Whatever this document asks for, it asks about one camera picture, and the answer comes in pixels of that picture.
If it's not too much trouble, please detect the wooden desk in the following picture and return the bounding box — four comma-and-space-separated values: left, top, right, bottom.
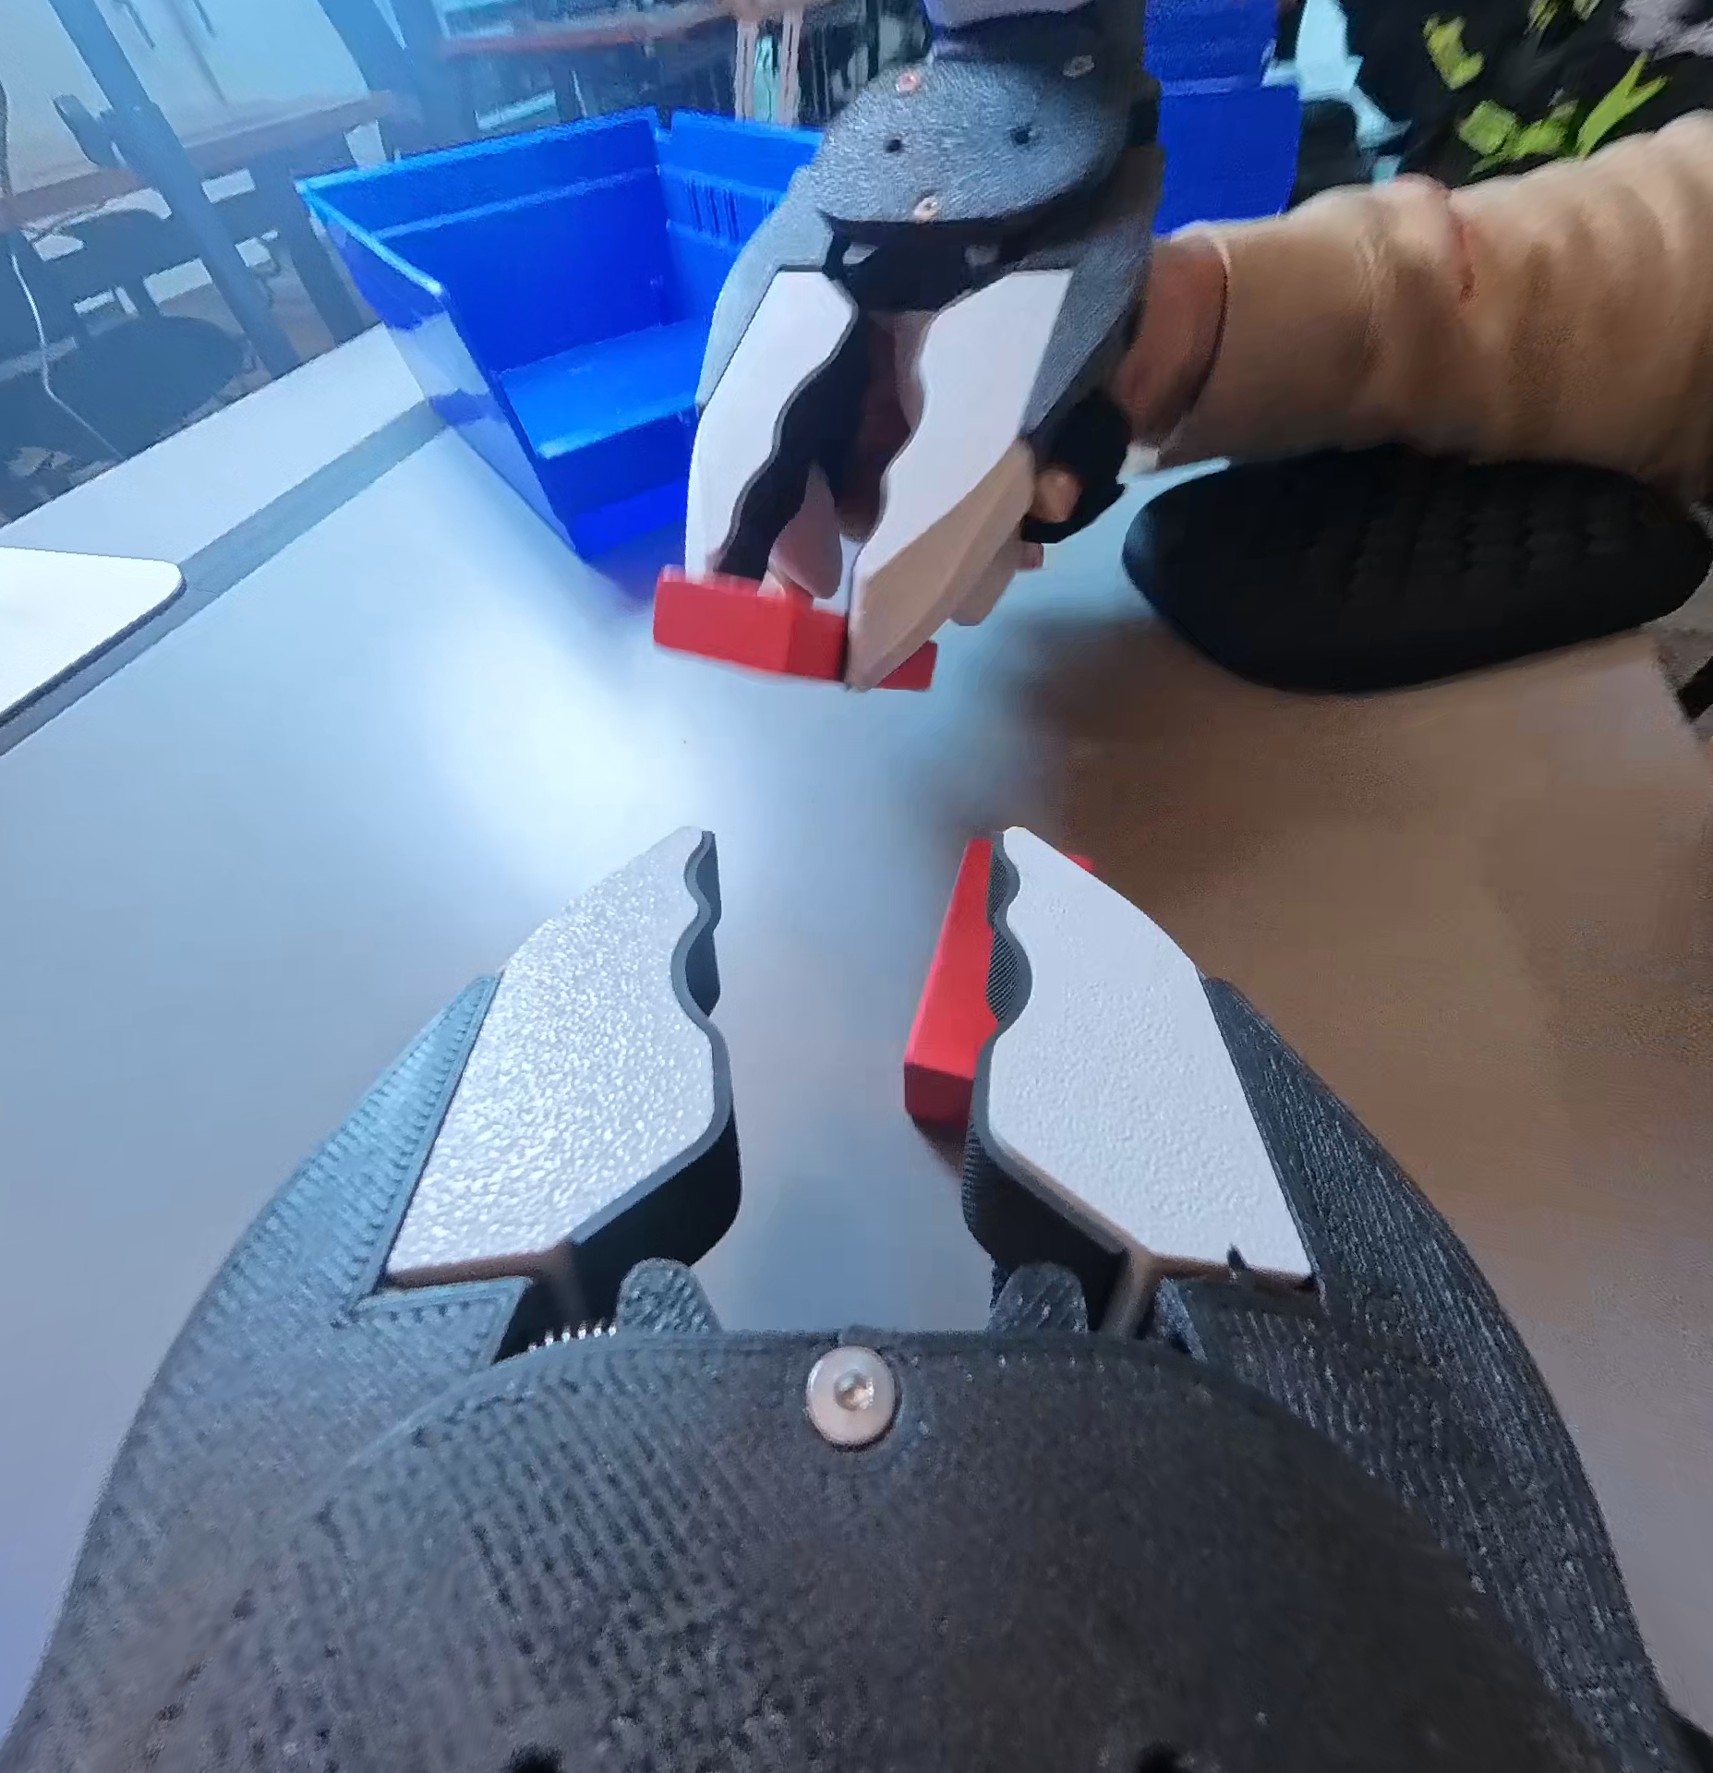
0, 90, 393, 348

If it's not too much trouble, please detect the black mesh wrist rest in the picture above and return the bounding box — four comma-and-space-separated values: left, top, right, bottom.
1121, 446, 1713, 694

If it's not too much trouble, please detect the red wooden plank block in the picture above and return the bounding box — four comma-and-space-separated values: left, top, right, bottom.
903, 839, 1097, 1121

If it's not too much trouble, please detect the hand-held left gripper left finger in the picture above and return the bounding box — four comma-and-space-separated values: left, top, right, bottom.
381, 829, 742, 1353

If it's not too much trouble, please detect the white document stand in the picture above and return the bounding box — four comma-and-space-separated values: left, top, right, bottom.
0, 544, 186, 742

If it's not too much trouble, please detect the blue plastic bin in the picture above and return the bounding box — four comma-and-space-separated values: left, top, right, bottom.
298, 108, 822, 563
1154, 76, 1302, 235
1143, 0, 1284, 81

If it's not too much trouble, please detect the red wooden arch block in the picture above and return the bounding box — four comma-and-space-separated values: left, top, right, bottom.
653, 565, 939, 694

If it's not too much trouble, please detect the black office chair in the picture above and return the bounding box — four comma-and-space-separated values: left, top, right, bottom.
0, 208, 248, 474

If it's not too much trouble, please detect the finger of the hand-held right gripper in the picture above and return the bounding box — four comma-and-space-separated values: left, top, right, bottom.
842, 269, 1079, 694
686, 267, 860, 584

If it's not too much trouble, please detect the person's right forearm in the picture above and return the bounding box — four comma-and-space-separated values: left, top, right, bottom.
1161, 110, 1713, 514

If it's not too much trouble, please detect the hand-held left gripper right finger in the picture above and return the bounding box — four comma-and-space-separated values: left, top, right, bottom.
964, 829, 1318, 1334

